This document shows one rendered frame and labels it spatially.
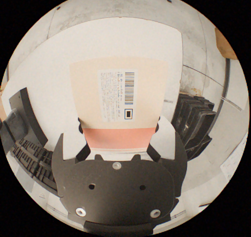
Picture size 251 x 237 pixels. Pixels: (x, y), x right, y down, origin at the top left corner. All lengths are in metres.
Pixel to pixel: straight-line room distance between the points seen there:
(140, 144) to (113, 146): 0.05
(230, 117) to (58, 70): 2.69
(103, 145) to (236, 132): 2.57
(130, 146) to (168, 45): 0.23
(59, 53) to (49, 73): 0.06
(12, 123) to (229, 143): 3.05
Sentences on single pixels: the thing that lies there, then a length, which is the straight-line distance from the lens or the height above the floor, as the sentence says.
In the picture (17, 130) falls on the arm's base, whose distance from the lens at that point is 0.46.
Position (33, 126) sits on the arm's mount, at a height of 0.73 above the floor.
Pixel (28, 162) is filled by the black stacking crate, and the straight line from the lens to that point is 0.65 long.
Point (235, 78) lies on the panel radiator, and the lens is 2.48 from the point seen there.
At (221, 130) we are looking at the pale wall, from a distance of 2.66.
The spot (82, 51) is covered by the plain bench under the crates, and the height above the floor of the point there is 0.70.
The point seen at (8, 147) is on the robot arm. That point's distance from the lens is 0.47.
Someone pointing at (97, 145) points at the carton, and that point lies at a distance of 0.16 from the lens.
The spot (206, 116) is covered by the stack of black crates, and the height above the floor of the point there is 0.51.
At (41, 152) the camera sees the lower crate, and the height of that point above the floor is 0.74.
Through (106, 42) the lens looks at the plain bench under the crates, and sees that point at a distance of 0.18.
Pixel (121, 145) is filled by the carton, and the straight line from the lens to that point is 0.15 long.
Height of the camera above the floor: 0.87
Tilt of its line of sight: 61 degrees down
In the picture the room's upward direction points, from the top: 176 degrees clockwise
